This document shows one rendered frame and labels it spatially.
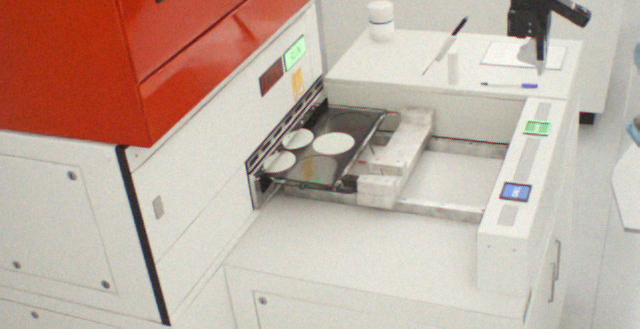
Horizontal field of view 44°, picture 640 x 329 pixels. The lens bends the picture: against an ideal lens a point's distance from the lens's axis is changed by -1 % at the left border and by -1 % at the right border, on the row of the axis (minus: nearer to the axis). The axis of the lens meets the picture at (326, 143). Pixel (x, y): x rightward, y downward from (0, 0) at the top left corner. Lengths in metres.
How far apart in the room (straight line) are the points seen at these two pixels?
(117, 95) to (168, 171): 0.22
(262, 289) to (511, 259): 0.53
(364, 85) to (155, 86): 0.85
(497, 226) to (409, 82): 0.63
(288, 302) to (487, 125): 0.69
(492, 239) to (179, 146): 0.60
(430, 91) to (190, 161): 0.72
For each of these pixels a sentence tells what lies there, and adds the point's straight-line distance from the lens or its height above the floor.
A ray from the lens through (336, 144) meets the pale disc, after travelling 1.92.
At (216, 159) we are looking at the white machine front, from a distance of 1.63.
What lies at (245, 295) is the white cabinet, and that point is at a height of 0.74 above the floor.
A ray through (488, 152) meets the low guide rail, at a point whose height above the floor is 0.84.
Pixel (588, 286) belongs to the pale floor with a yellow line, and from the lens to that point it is 2.89.
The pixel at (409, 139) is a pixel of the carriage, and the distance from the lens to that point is 1.95.
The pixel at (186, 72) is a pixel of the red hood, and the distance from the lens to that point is 1.41.
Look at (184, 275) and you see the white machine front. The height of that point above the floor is 0.89.
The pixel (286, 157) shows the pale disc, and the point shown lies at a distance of 1.89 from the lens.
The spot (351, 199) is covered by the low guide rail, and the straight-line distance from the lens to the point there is 1.82.
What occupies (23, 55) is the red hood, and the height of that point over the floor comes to 1.38.
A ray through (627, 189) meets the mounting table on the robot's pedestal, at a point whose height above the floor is 0.82.
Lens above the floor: 1.86
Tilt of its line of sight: 30 degrees down
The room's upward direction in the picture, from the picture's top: 6 degrees counter-clockwise
